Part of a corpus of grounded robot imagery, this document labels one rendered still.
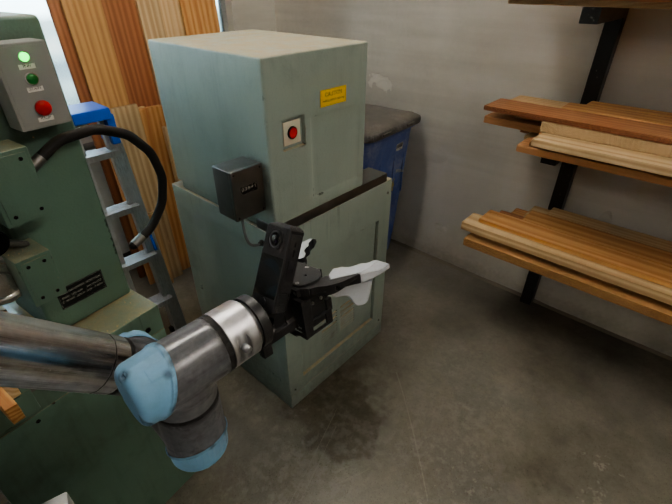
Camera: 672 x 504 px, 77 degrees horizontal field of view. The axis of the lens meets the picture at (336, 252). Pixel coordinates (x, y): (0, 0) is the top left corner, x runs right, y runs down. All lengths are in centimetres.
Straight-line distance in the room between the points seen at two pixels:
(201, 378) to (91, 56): 219
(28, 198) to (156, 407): 69
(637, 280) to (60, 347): 185
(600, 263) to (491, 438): 84
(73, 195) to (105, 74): 142
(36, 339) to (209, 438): 22
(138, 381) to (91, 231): 82
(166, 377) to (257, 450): 143
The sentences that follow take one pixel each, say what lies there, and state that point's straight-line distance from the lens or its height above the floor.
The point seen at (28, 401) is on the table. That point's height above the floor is 87.
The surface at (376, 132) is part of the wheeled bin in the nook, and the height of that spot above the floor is 95.
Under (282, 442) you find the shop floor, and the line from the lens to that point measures 189.
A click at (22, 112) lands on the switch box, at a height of 136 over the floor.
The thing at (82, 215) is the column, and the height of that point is 108.
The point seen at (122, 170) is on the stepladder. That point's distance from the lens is 204.
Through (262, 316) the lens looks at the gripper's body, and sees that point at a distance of 52.
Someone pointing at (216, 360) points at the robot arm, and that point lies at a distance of 50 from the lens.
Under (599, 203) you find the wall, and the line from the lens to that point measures 239.
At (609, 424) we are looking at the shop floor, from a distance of 224.
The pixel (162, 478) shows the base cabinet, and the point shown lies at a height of 13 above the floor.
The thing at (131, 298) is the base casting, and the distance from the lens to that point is 137.
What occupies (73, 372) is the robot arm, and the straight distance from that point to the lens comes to 58.
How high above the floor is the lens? 158
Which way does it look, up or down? 33 degrees down
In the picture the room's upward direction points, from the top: straight up
